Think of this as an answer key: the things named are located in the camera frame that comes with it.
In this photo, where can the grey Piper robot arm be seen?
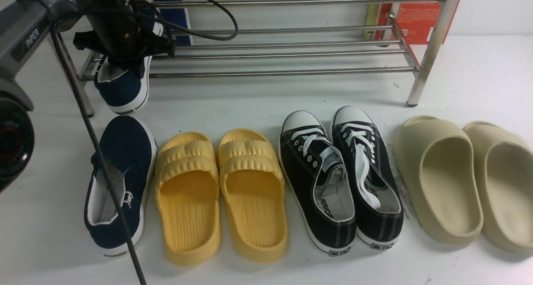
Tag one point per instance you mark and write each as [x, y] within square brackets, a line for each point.
[24, 25]

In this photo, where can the left beige foam slide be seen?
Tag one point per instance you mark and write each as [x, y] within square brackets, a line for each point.
[435, 160]

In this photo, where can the black canvas sneaker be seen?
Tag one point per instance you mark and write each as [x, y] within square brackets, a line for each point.
[318, 176]
[379, 210]

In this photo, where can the blue box behind rack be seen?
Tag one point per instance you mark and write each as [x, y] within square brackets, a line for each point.
[178, 16]

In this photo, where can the left black canvas sneaker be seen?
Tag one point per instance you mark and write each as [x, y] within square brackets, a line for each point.
[318, 176]

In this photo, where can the yellow rubber slipper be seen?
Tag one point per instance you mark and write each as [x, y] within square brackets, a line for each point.
[253, 186]
[187, 191]

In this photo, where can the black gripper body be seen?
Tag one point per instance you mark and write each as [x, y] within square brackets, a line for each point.
[120, 32]

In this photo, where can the right beige foam slide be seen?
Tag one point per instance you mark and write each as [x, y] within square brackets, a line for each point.
[503, 168]

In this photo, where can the red orange box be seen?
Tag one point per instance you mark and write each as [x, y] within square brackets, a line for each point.
[416, 20]

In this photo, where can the right yellow rubber slipper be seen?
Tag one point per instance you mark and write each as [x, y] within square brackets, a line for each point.
[253, 186]

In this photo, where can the beige foam slide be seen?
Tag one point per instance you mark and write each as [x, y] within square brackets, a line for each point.
[503, 168]
[435, 160]

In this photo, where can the navy slip-on shoe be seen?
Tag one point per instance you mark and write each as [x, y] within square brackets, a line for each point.
[129, 151]
[123, 90]

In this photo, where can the left yellow rubber slipper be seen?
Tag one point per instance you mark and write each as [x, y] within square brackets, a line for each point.
[187, 191]

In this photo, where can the right black canvas sneaker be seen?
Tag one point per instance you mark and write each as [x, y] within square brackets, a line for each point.
[379, 210]

